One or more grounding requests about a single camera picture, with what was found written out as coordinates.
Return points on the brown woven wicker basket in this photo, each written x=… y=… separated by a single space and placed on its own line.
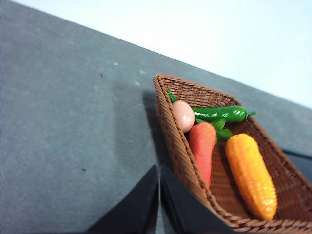
x=219 y=173

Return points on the pale pink egg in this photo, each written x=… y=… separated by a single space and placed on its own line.
x=182 y=115

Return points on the yellow-orange corn cob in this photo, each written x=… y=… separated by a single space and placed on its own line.
x=251 y=175

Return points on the orange-red carrot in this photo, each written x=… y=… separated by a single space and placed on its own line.
x=202 y=148

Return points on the green chili pepper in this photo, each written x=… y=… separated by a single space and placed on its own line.
x=229 y=114

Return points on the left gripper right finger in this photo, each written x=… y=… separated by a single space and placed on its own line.
x=187 y=214

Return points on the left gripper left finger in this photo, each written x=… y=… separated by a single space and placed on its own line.
x=131 y=214

